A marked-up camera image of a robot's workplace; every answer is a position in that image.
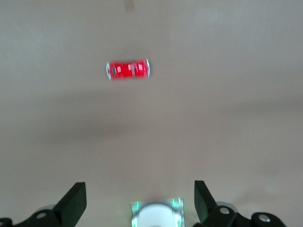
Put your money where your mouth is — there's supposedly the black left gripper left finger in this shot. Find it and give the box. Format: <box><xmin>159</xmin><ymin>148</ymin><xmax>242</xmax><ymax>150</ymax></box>
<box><xmin>0</xmin><ymin>181</ymin><xmax>88</xmax><ymax>227</ymax></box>

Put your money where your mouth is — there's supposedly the brown tape patch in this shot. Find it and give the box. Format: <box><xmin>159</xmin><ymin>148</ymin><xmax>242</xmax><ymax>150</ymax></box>
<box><xmin>123</xmin><ymin>0</ymin><xmax>136</xmax><ymax>11</ymax></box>

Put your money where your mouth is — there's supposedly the red beetle toy car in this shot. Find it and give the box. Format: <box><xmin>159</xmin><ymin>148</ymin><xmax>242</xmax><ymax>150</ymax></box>
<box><xmin>105</xmin><ymin>58</ymin><xmax>151</xmax><ymax>82</ymax></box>

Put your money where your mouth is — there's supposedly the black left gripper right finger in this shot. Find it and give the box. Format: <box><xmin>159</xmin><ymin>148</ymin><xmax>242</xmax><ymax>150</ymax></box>
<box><xmin>192</xmin><ymin>180</ymin><xmax>287</xmax><ymax>227</ymax></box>

